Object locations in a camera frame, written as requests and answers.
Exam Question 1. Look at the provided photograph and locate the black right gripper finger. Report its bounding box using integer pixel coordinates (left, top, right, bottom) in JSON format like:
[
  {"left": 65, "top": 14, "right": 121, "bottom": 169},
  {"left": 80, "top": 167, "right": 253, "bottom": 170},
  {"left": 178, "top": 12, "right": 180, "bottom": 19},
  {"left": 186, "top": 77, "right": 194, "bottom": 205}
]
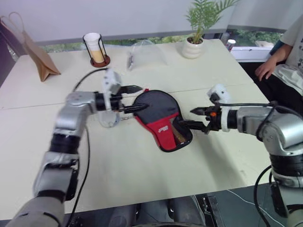
[
  {"left": 178, "top": 120, "right": 208, "bottom": 134},
  {"left": 190, "top": 107, "right": 209, "bottom": 116}
]

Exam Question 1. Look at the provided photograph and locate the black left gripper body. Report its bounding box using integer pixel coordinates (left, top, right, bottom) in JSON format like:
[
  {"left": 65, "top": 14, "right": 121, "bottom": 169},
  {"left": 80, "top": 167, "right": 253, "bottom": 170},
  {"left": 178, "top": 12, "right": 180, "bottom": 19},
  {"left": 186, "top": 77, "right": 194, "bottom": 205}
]
[{"left": 110, "top": 92, "right": 126, "bottom": 112}]

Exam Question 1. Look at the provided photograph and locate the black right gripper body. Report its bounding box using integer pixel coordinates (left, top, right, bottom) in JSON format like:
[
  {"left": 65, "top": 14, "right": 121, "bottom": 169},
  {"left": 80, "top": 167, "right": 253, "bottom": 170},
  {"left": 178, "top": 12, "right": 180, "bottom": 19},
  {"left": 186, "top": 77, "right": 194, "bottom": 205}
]
[{"left": 205, "top": 105, "right": 223, "bottom": 135}]

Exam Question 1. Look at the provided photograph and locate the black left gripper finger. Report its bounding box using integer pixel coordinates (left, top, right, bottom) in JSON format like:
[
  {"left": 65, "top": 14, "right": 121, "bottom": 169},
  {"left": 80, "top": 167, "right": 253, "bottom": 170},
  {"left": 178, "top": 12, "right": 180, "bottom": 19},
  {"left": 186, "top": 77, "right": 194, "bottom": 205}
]
[
  {"left": 121, "top": 85, "right": 143, "bottom": 95},
  {"left": 123, "top": 104, "right": 149, "bottom": 114}
]

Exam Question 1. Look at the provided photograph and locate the wooden table tennis paddle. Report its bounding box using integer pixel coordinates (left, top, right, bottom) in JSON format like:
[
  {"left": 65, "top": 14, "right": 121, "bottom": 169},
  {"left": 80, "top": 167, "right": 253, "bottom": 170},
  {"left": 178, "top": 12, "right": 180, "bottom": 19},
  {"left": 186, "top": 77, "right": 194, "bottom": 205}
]
[{"left": 173, "top": 116, "right": 190, "bottom": 144}]

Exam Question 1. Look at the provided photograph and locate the black and red paddle case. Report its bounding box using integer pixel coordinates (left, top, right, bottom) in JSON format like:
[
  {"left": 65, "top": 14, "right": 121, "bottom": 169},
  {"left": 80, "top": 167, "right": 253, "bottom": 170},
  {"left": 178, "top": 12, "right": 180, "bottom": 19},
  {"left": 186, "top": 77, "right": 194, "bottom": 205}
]
[{"left": 132, "top": 89, "right": 193, "bottom": 153}]

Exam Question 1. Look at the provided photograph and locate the person's bare hand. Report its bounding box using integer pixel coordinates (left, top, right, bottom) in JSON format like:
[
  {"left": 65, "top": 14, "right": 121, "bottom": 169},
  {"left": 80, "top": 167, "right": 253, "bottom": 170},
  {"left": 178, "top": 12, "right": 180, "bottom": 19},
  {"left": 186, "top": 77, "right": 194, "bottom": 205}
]
[{"left": 255, "top": 57, "right": 278, "bottom": 81}]

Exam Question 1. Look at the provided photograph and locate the clear plastic container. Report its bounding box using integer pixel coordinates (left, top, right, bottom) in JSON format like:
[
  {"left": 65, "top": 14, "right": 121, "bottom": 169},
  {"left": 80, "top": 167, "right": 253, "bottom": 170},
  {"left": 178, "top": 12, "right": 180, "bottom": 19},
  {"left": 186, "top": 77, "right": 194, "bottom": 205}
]
[{"left": 97, "top": 110, "right": 120, "bottom": 129}]

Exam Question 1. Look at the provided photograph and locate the clear plastic bag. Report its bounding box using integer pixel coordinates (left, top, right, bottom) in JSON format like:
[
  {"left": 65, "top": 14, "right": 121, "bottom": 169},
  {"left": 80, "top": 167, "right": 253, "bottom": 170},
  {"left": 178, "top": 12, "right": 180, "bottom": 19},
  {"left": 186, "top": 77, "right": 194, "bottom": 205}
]
[{"left": 127, "top": 39, "right": 168, "bottom": 71}]

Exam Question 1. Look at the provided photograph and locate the stack of white paper cups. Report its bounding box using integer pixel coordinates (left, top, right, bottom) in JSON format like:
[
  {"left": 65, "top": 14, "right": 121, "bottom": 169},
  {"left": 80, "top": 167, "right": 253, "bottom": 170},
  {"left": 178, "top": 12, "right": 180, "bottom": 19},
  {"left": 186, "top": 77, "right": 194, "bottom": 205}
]
[{"left": 84, "top": 33, "right": 105, "bottom": 63}]

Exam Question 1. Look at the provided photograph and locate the white ribbed plant pot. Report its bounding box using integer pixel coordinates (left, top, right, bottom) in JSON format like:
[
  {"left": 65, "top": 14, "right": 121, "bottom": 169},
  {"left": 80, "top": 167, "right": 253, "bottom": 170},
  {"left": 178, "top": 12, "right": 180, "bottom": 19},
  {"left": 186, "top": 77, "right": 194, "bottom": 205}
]
[{"left": 181, "top": 36, "right": 205, "bottom": 60}]

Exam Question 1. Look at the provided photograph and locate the white can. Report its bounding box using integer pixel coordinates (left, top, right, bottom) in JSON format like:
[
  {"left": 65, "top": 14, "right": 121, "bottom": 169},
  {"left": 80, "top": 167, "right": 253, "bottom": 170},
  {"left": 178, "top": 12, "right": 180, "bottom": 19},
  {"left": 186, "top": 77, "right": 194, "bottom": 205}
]
[{"left": 226, "top": 39, "right": 237, "bottom": 52}]

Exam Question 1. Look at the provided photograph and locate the dark grey rounded shape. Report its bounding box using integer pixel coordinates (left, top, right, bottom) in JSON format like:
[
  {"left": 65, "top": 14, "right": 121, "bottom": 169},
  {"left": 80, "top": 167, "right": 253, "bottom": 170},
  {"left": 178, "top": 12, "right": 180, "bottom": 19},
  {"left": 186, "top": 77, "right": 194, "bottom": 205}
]
[
  {"left": 168, "top": 195, "right": 207, "bottom": 227},
  {"left": 108, "top": 203, "right": 143, "bottom": 227}
]

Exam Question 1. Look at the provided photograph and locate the brown paper bag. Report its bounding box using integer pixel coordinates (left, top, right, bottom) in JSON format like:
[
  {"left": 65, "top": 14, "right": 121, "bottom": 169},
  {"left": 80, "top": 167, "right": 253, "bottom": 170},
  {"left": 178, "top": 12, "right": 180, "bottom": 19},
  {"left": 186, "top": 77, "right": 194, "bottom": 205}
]
[{"left": 0, "top": 11, "right": 62, "bottom": 83}]

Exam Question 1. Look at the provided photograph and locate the green palm plant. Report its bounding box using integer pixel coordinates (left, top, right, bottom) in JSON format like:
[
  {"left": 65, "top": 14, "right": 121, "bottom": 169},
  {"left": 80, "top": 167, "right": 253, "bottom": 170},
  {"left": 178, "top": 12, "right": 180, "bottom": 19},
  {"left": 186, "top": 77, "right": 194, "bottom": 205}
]
[{"left": 185, "top": 0, "right": 240, "bottom": 45}]

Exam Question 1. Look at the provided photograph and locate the seated person in white shirt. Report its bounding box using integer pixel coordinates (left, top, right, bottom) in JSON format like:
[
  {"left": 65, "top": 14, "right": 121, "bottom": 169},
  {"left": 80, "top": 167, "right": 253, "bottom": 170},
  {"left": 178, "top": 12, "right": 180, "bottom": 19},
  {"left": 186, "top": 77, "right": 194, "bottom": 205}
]
[{"left": 255, "top": 17, "right": 303, "bottom": 115}]

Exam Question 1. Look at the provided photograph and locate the dark chair back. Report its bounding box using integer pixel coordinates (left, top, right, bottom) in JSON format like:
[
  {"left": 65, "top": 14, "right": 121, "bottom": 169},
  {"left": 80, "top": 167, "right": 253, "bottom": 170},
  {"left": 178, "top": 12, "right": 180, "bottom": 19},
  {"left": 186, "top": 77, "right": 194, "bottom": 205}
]
[{"left": 0, "top": 22, "right": 26, "bottom": 87}]

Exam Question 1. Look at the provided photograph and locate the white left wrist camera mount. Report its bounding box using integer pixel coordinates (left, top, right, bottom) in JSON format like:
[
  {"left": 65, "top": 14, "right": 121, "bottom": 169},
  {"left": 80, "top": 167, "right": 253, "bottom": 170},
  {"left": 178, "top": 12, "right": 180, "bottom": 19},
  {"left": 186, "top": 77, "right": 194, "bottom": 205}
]
[{"left": 101, "top": 68, "right": 123, "bottom": 111}]

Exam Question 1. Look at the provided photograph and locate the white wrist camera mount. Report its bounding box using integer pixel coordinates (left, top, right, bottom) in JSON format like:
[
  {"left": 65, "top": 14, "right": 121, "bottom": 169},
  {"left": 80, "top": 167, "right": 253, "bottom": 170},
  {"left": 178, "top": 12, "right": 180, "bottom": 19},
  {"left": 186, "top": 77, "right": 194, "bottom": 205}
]
[
  {"left": 207, "top": 83, "right": 232, "bottom": 132},
  {"left": 101, "top": 68, "right": 123, "bottom": 111}
]

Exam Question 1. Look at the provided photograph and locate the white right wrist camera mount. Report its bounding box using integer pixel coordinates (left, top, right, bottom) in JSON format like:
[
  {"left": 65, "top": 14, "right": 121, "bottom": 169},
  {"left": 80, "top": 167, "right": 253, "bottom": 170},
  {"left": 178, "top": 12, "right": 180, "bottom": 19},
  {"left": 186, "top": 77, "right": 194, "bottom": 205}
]
[{"left": 207, "top": 83, "right": 232, "bottom": 132}]

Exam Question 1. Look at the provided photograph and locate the cup in wire holder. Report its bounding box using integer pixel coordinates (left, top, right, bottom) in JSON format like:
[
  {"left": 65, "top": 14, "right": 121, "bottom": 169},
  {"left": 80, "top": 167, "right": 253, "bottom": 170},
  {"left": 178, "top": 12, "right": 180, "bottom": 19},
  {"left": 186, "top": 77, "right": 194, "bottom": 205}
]
[{"left": 82, "top": 33, "right": 111, "bottom": 68}]

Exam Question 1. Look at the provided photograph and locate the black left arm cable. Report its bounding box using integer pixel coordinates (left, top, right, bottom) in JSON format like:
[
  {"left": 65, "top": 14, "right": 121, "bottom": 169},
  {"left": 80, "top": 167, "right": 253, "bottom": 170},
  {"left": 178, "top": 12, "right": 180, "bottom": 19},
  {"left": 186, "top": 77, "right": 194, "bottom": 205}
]
[{"left": 68, "top": 68, "right": 110, "bottom": 223}]

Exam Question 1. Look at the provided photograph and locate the thin white cable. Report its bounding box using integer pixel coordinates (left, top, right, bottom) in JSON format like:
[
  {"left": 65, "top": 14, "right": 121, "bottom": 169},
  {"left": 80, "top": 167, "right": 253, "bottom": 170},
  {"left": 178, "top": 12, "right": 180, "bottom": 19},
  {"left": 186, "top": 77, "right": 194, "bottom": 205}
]
[{"left": 226, "top": 188, "right": 263, "bottom": 215}]

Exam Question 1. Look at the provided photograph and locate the black metal frame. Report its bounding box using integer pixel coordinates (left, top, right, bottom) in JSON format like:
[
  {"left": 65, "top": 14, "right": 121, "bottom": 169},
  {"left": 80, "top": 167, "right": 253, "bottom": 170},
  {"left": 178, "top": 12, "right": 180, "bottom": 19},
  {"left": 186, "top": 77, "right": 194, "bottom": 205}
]
[{"left": 200, "top": 194, "right": 224, "bottom": 227}]

